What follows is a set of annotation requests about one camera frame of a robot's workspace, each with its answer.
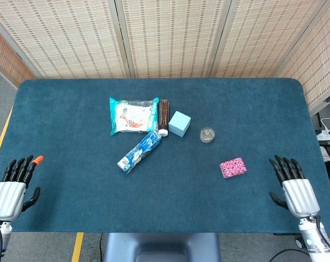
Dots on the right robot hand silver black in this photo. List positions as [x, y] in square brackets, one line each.
[301, 195]

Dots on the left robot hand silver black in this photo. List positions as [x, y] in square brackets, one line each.
[8, 196]

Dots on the pink patterned packet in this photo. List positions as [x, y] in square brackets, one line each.
[233, 167]

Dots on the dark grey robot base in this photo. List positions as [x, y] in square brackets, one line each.
[162, 245]

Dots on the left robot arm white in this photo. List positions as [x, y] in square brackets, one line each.
[7, 235]

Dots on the white power strip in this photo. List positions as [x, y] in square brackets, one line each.
[329, 133]

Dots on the blue felt table cover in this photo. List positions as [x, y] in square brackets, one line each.
[72, 122]

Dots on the black screen hinge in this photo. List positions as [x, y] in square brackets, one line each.
[329, 99]

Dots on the clear round plastic jar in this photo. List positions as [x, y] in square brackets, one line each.
[207, 135]

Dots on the woven bamboo screen panel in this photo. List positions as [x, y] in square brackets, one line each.
[175, 35]
[263, 35]
[320, 62]
[6, 62]
[58, 35]

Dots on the blue cookie box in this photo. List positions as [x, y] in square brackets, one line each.
[140, 151]

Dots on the light blue cube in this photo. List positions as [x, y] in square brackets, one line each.
[179, 124]

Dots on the teal white snack bag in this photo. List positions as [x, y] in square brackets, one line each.
[132, 116]

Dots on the brown bottle white cap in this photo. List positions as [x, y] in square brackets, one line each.
[164, 116]

